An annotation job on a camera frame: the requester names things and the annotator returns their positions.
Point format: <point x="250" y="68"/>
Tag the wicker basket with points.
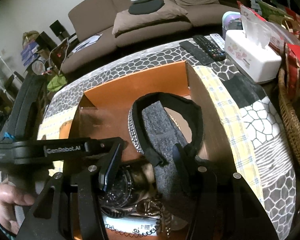
<point x="289" y="117"/>

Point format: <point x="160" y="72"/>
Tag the green bag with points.
<point x="56" y="83"/>

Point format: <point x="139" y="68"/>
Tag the purple round container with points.
<point x="231" y="20"/>

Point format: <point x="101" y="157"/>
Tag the grey pebble pattern table cover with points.
<point x="261" y="121"/>

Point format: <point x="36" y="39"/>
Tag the grey felt cloth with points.
<point x="174" y="183"/>

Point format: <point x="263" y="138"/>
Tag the brown sofa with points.
<point x="96" y="17"/>

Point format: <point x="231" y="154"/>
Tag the black patterned headband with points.
<point x="155" y="135"/>

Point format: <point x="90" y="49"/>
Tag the black remote control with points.
<point x="211" y="49"/>
<point x="197" y="53"/>

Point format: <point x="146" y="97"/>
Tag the papers on sofa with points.
<point x="89" y="41"/>

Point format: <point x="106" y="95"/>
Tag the orange cardboard box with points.
<point x="167" y="118"/>

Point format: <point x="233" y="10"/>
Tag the brown cushion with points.
<point x="125" y="22"/>

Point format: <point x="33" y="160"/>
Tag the person's left hand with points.
<point x="10" y="196"/>

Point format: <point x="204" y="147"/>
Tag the white metal rack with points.
<point x="7" y="77"/>

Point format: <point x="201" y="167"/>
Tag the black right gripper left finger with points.
<point x="72" y="200"/>

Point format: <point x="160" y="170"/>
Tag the white remote control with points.
<point x="218" y="40"/>

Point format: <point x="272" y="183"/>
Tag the brown packet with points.
<point x="104" y="123"/>

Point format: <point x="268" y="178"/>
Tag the round tin with label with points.
<point x="38" y="67"/>

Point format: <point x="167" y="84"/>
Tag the yellow plaid tablecloth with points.
<point x="227" y="119"/>

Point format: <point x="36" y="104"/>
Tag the orange patterned knit scarf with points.
<point x="64" y="129"/>

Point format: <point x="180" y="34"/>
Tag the white card with script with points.
<point x="133" y="226"/>

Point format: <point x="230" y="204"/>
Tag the white tissue box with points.
<point x="259" y="64"/>

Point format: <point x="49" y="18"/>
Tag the black wristwatch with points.
<point x="129" y="188"/>

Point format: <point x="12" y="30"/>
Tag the black pad on cushion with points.
<point x="146" y="7"/>

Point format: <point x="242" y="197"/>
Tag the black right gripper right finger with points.
<point x="225" y="207"/>

